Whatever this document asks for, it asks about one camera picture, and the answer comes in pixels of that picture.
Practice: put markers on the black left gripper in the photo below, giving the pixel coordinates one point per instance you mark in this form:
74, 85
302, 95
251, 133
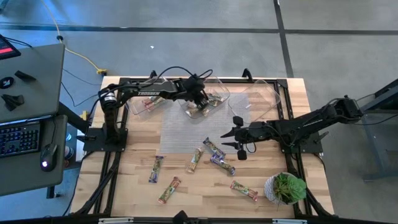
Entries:
194, 87

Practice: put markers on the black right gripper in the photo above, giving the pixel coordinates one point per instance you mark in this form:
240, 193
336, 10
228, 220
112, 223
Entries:
255, 132

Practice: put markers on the blue chewy granola bar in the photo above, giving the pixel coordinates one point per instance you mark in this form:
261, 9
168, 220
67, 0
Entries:
156, 169
223, 165
214, 147

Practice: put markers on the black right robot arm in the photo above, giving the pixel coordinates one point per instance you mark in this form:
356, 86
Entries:
311, 124

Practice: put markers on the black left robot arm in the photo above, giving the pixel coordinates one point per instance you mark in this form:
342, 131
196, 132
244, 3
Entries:
149, 92

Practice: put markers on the clear plastic bin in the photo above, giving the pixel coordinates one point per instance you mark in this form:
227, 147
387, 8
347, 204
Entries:
264, 99
217, 107
133, 109

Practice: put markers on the grey woven placemat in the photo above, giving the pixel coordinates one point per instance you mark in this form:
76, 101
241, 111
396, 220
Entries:
186, 137

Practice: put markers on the potted succulent white pot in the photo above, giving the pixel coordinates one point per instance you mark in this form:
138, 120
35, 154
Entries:
289, 188

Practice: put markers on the white label strip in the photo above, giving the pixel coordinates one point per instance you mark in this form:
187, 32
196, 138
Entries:
289, 221
115, 220

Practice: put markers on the yellow block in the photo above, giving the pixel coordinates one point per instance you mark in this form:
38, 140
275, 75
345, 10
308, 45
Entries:
83, 115

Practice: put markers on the black desk leg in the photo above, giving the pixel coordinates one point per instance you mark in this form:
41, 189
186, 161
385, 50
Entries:
73, 118

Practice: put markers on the black computer mouse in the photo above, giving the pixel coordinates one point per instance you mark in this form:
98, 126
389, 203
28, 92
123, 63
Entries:
48, 155

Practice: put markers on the grey desk shelf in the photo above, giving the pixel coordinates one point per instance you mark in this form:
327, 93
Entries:
37, 84

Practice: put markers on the black wedge piece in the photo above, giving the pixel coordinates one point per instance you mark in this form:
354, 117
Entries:
25, 75

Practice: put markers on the black backlit keyboard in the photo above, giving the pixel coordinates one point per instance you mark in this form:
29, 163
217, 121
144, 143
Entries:
18, 138

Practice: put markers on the grey desk top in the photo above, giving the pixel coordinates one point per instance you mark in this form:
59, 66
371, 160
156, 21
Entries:
28, 177

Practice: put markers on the black round disc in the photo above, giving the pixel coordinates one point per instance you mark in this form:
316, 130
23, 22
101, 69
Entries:
6, 82

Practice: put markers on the tablet with red screen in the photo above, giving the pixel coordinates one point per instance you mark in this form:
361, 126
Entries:
6, 48

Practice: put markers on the black frame clamp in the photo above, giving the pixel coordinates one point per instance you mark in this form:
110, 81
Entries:
153, 74
247, 74

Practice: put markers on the black aluminium table frame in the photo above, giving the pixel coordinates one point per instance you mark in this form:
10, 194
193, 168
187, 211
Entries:
283, 83

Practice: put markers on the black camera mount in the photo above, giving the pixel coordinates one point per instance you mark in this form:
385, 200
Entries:
180, 217

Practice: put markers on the black bracket piece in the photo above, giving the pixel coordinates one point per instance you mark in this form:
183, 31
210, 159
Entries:
12, 101

